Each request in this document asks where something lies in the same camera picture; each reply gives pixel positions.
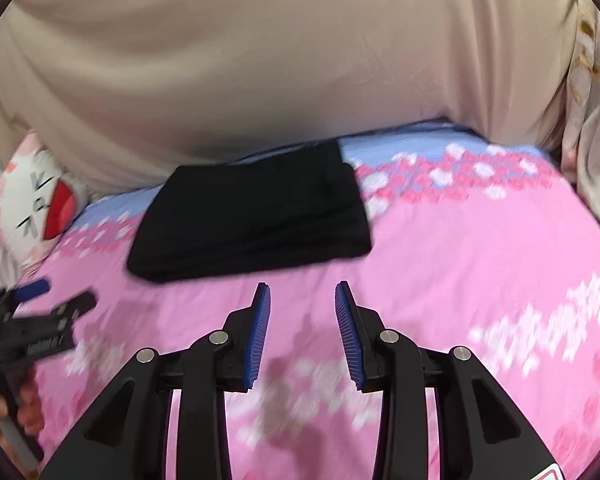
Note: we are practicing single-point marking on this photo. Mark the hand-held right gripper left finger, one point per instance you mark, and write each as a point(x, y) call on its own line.
point(257, 340)

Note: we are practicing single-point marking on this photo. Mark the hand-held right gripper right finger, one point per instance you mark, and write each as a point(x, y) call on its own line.
point(347, 340)

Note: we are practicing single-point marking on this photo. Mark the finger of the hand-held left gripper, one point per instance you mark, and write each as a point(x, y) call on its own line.
point(35, 288)
point(75, 305)

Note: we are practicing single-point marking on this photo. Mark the black pants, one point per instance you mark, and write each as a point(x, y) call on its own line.
point(250, 220)

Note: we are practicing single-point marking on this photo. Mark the person's left hand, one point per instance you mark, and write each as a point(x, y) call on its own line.
point(30, 410)

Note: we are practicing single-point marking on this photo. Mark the white cat print pillow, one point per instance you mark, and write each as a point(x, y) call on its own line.
point(30, 185)

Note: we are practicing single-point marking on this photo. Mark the pink floral bedsheet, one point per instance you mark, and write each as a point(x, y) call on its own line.
point(455, 260)

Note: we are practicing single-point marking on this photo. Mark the beige blanket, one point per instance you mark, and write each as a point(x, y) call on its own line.
point(280, 60)

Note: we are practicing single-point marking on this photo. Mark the beige patterned curtain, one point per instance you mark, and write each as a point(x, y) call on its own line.
point(595, 135)

